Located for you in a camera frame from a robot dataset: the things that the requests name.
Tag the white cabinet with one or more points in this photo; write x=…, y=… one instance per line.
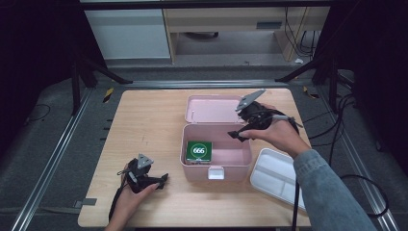
x=128, y=33

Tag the grey metal table bracket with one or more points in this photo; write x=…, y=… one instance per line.
x=86, y=202

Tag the white divided tray insert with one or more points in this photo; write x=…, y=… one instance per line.
x=275, y=176

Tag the yellow black tape strip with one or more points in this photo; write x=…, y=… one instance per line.
x=108, y=95
x=310, y=93

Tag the aluminium floor rail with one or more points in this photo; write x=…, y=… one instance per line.
x=362, y=173
x=205, y=84
x=51, y=160

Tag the small white floor item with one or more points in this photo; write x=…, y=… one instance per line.
x=299, y=61

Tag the pink storage box with lid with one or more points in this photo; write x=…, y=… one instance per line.
x=231, y=150

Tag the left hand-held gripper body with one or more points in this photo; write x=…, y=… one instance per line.
x=139, y=176

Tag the person's left hand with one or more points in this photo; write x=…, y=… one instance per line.
x=128, y=205

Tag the black metal stand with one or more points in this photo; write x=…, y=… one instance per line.
x=333, y=86
x=76, y=89

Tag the green and white cardboard box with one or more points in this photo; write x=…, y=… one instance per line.
x=198, y=150

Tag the person's right hand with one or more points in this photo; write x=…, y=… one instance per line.
x=282, y=136

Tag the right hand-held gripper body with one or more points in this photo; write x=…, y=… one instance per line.
x=255, y=115

